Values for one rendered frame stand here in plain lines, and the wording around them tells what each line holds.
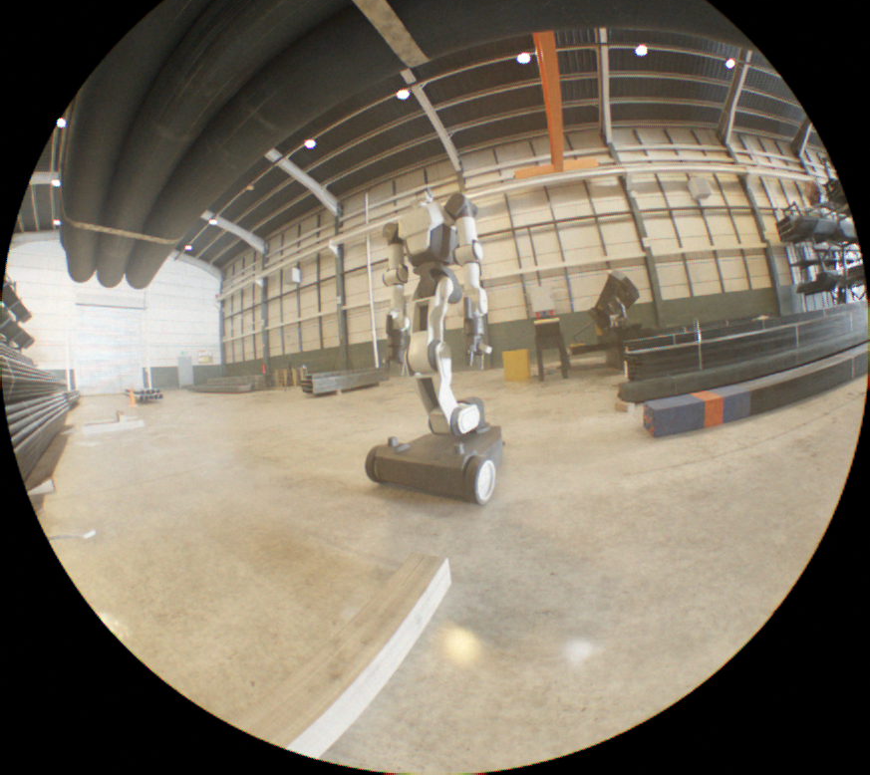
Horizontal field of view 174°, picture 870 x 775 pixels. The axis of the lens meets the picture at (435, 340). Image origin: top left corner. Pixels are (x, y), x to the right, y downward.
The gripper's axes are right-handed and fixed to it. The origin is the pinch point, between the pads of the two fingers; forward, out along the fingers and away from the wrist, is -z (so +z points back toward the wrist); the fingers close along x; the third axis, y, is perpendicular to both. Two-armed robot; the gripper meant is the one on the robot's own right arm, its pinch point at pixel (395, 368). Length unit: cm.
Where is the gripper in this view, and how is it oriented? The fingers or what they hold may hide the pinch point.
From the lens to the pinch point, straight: 144.5
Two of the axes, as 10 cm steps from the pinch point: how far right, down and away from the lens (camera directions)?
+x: -5.5, -1.9, -8.1
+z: 0.0, -9.7, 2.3
